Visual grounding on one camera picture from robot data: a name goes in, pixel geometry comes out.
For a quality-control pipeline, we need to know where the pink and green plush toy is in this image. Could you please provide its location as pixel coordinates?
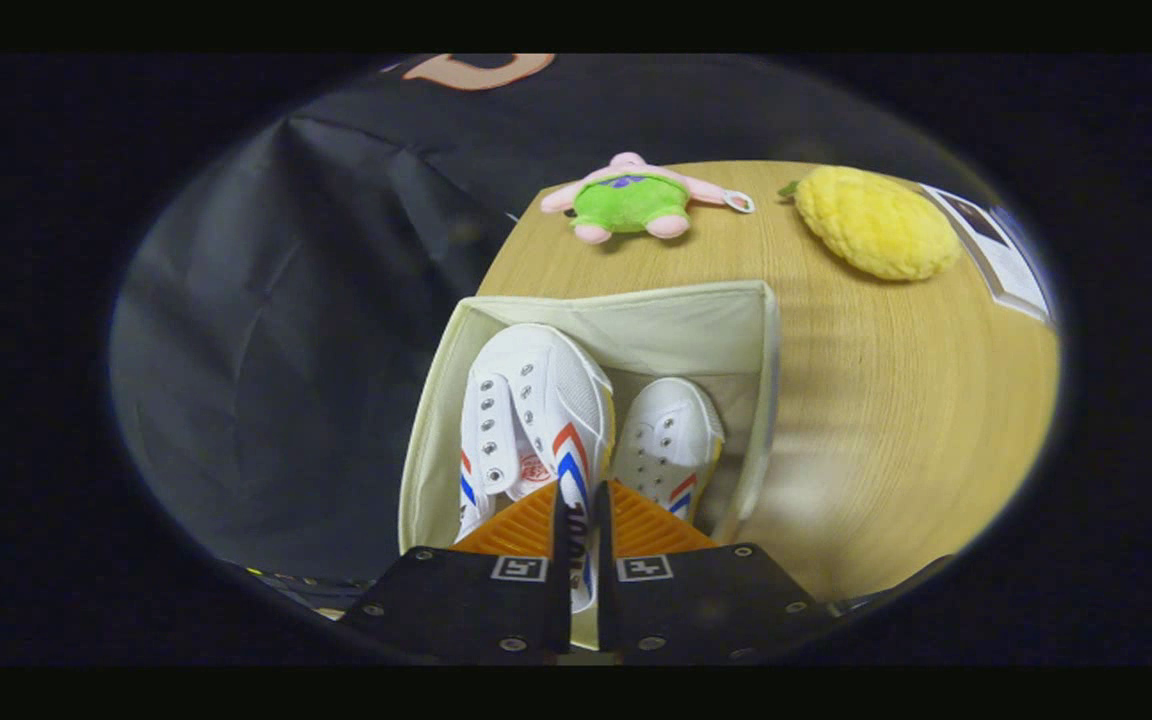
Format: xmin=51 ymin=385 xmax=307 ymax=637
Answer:
xmin=539 ymin=152 xmax=755 ymax=246

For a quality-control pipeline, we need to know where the white printed leaflet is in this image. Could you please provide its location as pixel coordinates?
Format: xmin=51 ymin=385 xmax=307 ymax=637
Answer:
xmin=919 ymin=183 xmax=1052 ymax=323

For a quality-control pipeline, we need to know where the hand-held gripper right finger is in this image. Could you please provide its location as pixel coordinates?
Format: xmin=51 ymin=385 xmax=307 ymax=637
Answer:
xmin=596 ymin=480 xmax=827 ymax=666

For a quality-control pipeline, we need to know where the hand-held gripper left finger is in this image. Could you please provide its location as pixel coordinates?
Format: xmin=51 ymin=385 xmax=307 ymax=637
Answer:
xmin=341 ymin=480 xmax=574 ymax=666

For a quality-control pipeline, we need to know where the white shoe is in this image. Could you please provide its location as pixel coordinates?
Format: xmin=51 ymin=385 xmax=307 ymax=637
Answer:
xmin=456 ymin=322 xmax=617 ymax=613
xmin=611 ymin=377 xmax=727 ymax=523

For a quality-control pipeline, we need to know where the yellow plush toy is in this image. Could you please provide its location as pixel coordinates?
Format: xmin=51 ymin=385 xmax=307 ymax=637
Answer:
xmin=779 ymin=165 xmax=962 ymax=282

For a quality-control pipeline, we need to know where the beige fabric storage box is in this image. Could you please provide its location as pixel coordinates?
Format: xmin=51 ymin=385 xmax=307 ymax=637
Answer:
xmin=398 ymin=280 xmax=782 ymax=651

